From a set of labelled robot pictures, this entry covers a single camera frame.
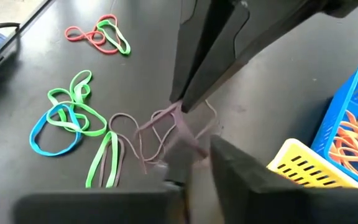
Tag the blue plastic basket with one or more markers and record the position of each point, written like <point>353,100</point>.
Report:
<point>337,109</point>

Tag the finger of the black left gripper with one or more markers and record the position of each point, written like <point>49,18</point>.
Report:
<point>228,46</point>
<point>188,46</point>

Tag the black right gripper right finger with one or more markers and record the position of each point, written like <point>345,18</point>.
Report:
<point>291,207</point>

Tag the blue rubber band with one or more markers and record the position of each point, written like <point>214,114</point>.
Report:
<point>52,153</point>

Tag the red rubber band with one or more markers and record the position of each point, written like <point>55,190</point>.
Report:
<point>106,16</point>

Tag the orange rubber bands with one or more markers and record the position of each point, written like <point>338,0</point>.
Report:
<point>350,126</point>

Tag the green rubber band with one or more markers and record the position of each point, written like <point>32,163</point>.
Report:
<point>124,46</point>
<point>98,132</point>
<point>79,90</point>
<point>114,155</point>

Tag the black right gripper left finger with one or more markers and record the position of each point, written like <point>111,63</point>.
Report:
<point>104,207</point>

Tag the yellow plastic basket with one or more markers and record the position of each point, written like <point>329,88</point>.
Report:
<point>286,149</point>

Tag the dark brown rubber band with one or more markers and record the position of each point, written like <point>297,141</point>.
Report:
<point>185,130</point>
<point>123,114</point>
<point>120,161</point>

